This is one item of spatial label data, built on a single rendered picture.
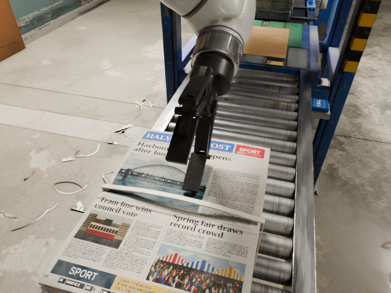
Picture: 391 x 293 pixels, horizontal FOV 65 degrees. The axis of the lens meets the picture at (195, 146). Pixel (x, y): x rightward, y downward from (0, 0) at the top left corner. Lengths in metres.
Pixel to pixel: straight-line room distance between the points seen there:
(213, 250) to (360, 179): 1.88
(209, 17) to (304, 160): 0.58
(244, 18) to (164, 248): 0.42
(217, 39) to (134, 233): 0.35
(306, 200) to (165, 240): 0.50
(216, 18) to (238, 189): 0.30
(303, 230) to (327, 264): 0.97
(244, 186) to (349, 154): 1.94
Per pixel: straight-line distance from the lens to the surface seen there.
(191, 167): 0.55
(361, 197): 2.16
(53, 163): 2.34
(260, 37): 1.92
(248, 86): 1.38
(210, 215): 0.51
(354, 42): 1.52
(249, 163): 0.60
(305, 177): 0.95
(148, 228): 0.50
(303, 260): 0.77
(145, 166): 0.60
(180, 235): 0.49
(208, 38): 0.56
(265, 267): 0.74
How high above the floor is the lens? 1.43
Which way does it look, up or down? 39 degrees down
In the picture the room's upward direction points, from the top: straight up
